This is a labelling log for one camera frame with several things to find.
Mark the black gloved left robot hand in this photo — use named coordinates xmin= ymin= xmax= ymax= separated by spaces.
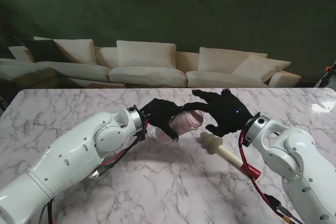
xmin=140 ymin=98 xmax=187 ymax=142

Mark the cream fabric sofa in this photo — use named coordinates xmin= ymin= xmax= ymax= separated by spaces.
xmin=0 ymin=36 xmax=302 ymax=89

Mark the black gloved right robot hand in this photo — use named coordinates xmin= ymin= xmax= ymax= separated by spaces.
xmin=183 ymin=89 xmax=254 ymax=138

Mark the sponge cup brush red-cream handle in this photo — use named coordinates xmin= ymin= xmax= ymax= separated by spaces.
xmin=199 ymin=131 xmax=262 ymax=182

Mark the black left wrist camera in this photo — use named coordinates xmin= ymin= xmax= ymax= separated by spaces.
xmin=133 ymin=129 xmax=148 ymax=142

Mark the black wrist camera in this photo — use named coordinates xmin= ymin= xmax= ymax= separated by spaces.
xmin=133 ymin=129 xmax=148 ymax=142
xmin=240 ymin=134 xmax=251 ymax=148

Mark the dark grey throw pillow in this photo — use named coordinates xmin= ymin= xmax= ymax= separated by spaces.
xmin=14 ymin=36 xmax=72 ymax=63

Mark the red-black right arm cable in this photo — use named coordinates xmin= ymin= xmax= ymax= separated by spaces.
xmin=237 ymin=126 xmax=302 ymax=224

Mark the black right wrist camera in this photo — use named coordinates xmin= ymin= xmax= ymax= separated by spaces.
xmin=240 ymin=134 xmax=251 ymax=148

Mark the cream sofa back pillow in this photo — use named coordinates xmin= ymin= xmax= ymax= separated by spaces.
xmin=116 ymin=40 xmax=177 ymax=69
xmin=33 ymin=36 xmax=98 ymax=66
xmin=232 ymin=54 xmax=292 ymax=83
xmin=197 ymin=47 xmax=269 ymax=73

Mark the red-black left arm cable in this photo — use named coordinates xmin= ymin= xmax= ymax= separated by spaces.
xmin=39 ymin=120 xmax=149 ymax=224

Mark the black stand with orange clip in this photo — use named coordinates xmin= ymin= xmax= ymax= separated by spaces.
xmin=313 ymin=61 xmax=336 ymax=89

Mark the cream sofa seat cushion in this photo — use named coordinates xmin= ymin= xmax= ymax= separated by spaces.
xmin=33 ymin=61 xmax=112 ymax=83
xmin=108 ymin=66 xmax=188 ymax=88
xmin=185 ymin=70 xmax=270 ymax=89

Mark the red-black arm cable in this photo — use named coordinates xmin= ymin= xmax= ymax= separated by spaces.
xmin=39 ymin=120 xmax=149 ymax=224
xmin=237 ymin=126 xmax=302 ymax=224

